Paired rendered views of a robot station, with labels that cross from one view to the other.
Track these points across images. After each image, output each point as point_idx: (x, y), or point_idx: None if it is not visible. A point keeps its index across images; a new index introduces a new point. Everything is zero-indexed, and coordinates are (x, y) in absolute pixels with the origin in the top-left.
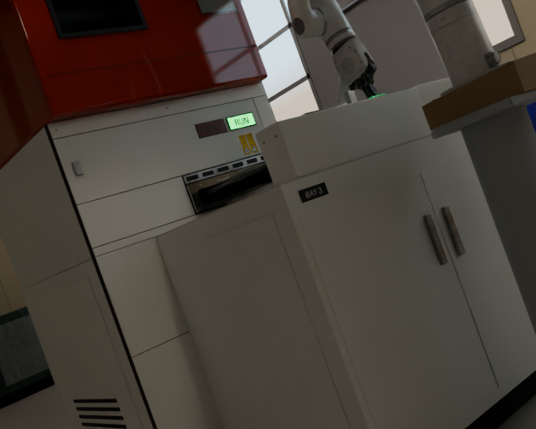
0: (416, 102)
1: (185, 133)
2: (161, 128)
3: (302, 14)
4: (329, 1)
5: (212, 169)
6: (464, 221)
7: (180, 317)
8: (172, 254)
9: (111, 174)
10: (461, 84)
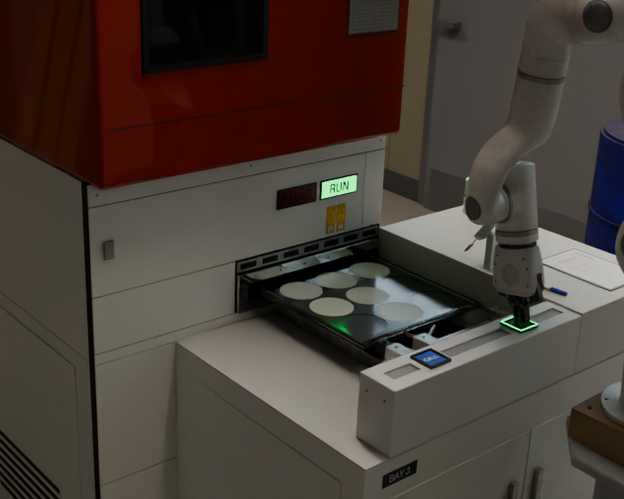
0: (570, 338)
1: (260, 202)
2: (232, 195)
3: (484, 202)
4: (527, 184)
5: (276, 254)
6: (554, 480)
7: (171, 441)
8: (190, 380)
9: (149, 258)
10: None
